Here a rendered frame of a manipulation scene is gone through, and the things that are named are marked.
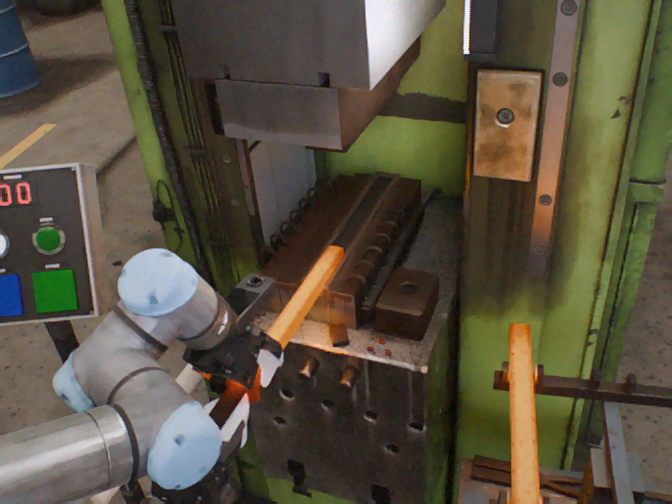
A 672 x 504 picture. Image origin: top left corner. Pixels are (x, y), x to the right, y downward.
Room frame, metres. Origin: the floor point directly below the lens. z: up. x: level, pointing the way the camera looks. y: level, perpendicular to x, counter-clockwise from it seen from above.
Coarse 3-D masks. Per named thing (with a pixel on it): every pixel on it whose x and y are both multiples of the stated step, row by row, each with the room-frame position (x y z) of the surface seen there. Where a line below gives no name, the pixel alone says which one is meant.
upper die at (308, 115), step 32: (224, 96) 0.95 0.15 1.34; (256, 96) 0.93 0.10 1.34; (288, 96) 0.90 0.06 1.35; (320, 96) 0.88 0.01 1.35; (352, 96) 0.92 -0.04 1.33; (384, 96) 1.05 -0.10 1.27; (224, 128) 0.95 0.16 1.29; (256, 128) 0.93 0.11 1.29; (288, 128) 0.91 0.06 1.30; (320, 128) 0.88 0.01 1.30; (352, 128) 0.91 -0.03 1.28
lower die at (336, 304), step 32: (352, 192) 1.23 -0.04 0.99; (384, 192) 1.20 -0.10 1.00; (416, 192) 1.22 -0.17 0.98; (320, 224) 1.11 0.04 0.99; (384, 224) 1.09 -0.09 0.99; (288, 256) 1.02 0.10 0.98; (320, 256) 0.99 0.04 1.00; (352, 256) 0.99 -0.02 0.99; (384, 256) 1.02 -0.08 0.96; (288, 288) 0.92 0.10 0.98; (352, 288) 0.89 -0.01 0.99; (320, 320) 0.90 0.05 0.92; (352, 320) 0.87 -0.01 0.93
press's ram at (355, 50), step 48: (192, 0) 0.96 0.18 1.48; (240, 0) 0.93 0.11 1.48; (288, 0) 0.90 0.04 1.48; (336, 0) 0.87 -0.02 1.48; (384, 0) 0.91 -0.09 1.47; (432, 0) 1.14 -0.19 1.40; (192, 48) 0.97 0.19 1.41; (240, 48) 0.93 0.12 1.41; (288, 48) 0.90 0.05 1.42; (336, 48) 0.87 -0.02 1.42; (384, 48) 0.91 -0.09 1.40
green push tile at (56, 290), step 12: (36, 276) 0.95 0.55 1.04; (48, 276) 0.95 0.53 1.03; (60, 276) 0.95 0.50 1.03; (72, 276) 0.95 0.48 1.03; (36, 288) 0.94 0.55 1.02; (48, 288) 0.94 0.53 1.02; (60, 288) 0.94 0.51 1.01; (72, 288) 0.94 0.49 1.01; (36, 300) 0.93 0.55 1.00; (48, 300) 0.93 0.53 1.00; (60, 300) 0.93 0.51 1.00; (72, 300) 0.93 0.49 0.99; (48, 312) 0.92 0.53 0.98
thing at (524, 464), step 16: (512, 336) 0.69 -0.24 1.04; (528, 336) 0.69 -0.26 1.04; (512, 352) 0.66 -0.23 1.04; (528, 352) 0.66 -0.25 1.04; (512, 368) 0.63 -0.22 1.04; (528, 368) 0.63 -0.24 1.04; (512, 384) 0.60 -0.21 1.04; (528, 384) 0.60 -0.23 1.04; (512, 400) 0.57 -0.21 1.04; (528, 400) 0.57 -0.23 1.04; (512, 416) 0.55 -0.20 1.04; (528, 416) 0.54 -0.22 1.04; (512, 432) 0.52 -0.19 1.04; (528, 432) 0.52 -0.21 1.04; (512, 448) 0.50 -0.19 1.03; (528, 448) 0.50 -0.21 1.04; (512, 464) 0.48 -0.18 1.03; (528, 464) 0.47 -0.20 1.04; (512, 480) 0.46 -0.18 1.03; (528, 480) 0.45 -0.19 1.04; (512, 496) 0.44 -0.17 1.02; (528, 496) 0.43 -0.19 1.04
